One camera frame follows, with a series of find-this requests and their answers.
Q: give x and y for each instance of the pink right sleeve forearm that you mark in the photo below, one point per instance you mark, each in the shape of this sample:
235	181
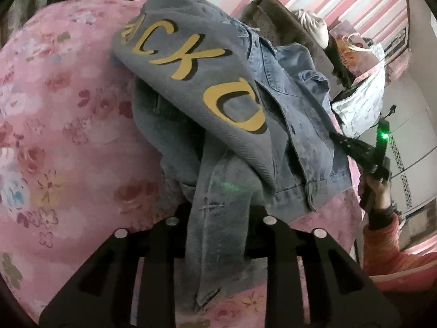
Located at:
390	269

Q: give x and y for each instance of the white patterned plastic bag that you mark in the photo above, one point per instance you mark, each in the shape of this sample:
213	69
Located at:
361	109

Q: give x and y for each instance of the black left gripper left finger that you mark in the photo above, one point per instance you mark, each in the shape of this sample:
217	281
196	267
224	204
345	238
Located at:
138	266

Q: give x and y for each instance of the pink floral bed sheet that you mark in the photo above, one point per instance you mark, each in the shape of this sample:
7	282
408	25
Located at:
74	167

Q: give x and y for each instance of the white cloth bundle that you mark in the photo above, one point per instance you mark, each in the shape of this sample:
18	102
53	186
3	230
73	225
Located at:
314	25

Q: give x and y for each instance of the dark brown blanket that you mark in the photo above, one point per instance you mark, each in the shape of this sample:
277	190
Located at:
277	24

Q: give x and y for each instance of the blue denim jacket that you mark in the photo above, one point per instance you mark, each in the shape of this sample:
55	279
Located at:
239	124

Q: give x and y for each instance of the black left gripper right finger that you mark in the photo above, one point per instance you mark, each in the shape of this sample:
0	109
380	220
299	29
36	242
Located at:
312	281

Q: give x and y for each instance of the pink paper gift bag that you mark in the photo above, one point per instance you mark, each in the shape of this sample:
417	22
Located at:
355	54

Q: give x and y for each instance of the person's right hand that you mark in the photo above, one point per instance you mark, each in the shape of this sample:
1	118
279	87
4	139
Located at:
380	197

